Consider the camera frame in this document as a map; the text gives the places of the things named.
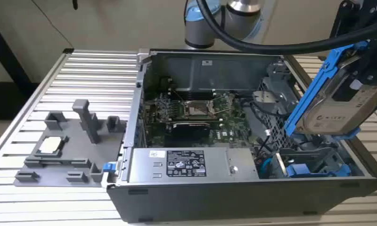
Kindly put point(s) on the hard disk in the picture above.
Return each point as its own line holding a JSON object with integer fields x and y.
{"x": 333, "y": 113}

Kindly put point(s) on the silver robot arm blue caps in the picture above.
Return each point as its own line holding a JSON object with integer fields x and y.
{"x": 201, "y": 28}

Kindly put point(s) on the metal disk bay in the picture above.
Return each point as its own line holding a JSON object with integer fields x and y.
{"x": 317, "y": 153}

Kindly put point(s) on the empty blue disk carrier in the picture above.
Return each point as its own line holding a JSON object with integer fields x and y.
{"x": 298, "y": 170}

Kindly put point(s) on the perforated metal drive cage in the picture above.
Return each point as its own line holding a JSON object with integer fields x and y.
{"x": 269, "y": 141}

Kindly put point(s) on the green motherboard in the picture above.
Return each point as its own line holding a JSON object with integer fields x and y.
{"x": 236, "y": 117}

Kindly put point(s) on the CPU socket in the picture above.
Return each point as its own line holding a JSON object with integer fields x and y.
{"x": 196, "y": 110}

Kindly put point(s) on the black graphics card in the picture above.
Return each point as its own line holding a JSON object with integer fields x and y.
{"x": 188, "y": 131}

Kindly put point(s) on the black open PC case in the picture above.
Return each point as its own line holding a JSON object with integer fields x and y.
{"x": 206, "y": 202}

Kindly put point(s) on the silver power supply box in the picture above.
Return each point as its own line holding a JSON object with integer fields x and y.
{"x": 144, "y": 164}

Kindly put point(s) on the blue case latch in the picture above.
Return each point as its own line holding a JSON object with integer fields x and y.
{"x": 109, "y": 167}

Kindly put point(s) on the grey parts rack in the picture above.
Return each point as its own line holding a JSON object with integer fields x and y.
{"x": 78, "y": 150}

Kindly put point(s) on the silver CPU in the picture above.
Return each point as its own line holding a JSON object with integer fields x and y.
{"x": 52, "y": 143}

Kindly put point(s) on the silver metal drive bracket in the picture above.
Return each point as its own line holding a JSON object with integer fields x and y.
{"x": 265, "y": 99}

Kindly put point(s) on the black furniture frame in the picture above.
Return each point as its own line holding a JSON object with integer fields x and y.
{"x": 5, "y": 101}

